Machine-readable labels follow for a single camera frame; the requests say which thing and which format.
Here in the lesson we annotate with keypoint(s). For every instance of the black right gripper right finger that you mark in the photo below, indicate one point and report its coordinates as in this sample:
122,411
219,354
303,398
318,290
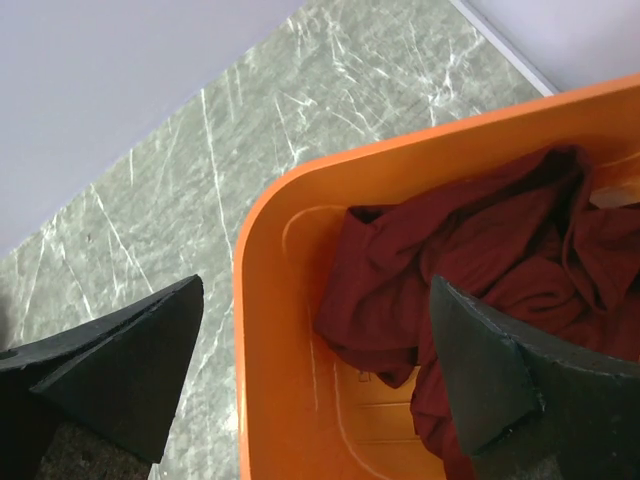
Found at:
528,405

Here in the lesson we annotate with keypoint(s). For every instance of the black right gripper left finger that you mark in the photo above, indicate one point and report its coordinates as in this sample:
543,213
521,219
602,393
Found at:
97,401

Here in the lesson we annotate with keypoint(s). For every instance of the dark red t shirt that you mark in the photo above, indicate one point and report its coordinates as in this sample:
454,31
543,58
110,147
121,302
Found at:
525,239

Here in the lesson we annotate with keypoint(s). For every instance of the orange plastic bin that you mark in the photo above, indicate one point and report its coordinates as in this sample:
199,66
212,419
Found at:
304,414

